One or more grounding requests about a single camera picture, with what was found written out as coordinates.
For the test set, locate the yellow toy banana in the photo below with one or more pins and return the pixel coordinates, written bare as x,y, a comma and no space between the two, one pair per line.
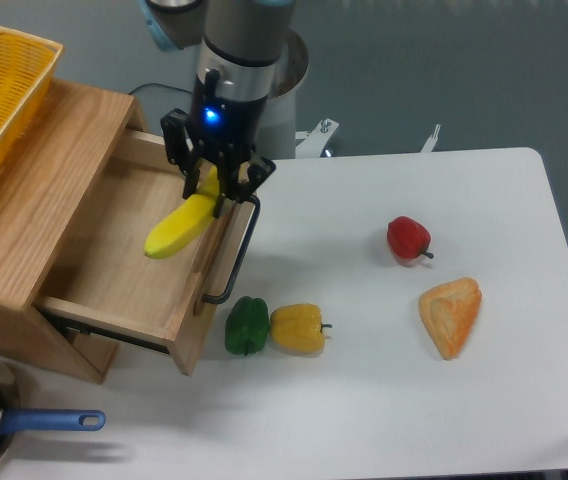
178,229

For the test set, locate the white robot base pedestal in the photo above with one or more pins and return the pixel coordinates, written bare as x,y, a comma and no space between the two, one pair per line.
277,136

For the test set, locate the red toy bell pepper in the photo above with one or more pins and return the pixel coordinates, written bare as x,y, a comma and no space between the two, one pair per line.
408,239

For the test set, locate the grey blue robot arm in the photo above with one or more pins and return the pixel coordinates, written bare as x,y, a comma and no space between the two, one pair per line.
240,44

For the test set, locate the orange toy bread wedge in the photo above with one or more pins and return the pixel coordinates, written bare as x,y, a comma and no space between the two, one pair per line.
448,312

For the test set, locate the open wooden top drawer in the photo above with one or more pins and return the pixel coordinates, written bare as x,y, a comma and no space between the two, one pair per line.
102,283

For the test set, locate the green toy bell pepper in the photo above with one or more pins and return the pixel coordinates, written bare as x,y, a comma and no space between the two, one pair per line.
247,326

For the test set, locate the wooden drawer cabinet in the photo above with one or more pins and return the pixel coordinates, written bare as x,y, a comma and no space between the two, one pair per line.
52,166

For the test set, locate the yellow toy bell pepper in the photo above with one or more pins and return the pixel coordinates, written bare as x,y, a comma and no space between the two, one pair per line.
299,328

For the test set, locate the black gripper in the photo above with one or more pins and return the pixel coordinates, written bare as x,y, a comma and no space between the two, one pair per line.
220,127

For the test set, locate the black metal drawer handle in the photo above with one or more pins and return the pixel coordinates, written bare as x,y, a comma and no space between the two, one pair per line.
231,254

